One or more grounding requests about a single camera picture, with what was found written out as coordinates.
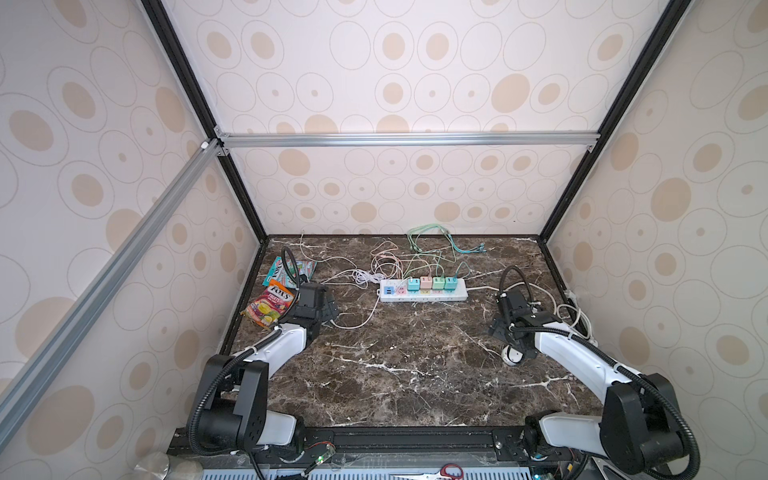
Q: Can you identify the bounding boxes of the white USB cable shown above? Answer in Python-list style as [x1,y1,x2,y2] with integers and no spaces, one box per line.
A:
[329,269,415,331]

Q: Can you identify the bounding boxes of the teal charger with teal cable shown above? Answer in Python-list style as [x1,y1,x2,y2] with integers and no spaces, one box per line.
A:
[443,276,458,291]

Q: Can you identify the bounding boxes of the white multicolour power strip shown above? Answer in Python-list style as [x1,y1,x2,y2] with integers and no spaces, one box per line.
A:
[378,277,468,303]

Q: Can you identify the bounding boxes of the teal multi-head cable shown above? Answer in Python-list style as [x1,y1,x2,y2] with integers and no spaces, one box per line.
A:
[446,236,487,280]

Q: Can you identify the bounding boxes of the pink multi-head cable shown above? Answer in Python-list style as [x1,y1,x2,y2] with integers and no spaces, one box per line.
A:
[368,239,421,282]

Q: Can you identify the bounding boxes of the light green cable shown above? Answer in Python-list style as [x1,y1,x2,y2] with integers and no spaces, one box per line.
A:
[406,223,457,278]

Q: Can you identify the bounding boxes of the teal charger plug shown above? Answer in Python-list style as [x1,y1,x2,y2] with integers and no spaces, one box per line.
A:
[407,277,421,292]

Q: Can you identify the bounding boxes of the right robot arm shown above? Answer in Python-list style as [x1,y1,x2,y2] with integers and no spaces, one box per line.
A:
[489,279,702,479]

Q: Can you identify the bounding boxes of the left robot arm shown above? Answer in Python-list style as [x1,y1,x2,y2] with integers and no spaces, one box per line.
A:
[186,247,338,460]

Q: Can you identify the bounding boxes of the orange Fox's candy bag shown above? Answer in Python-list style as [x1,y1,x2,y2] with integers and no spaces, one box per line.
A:
[241,280,295,329]

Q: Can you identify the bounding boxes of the teal candy bag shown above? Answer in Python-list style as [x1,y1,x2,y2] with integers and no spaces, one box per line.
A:
[262,256,317,289]

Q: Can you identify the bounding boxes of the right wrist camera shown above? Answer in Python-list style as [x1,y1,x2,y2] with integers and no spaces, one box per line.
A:
[501,345,524,367]

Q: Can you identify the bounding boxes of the white power cords bundle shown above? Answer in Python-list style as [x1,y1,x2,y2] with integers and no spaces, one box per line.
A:
[467,281,601,349]

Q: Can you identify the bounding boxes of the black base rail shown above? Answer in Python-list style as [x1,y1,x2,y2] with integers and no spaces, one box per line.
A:
[167,423,673,480]

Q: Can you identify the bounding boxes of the red handled scissors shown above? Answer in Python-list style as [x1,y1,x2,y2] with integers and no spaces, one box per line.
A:
[390,463,465,480]

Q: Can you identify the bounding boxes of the horizontal aluminium rail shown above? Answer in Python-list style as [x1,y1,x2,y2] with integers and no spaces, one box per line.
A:
[221,131,600,149]

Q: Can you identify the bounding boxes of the diagonal aluminium rail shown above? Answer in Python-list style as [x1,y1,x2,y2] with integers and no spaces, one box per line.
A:
[1,138,223,448]

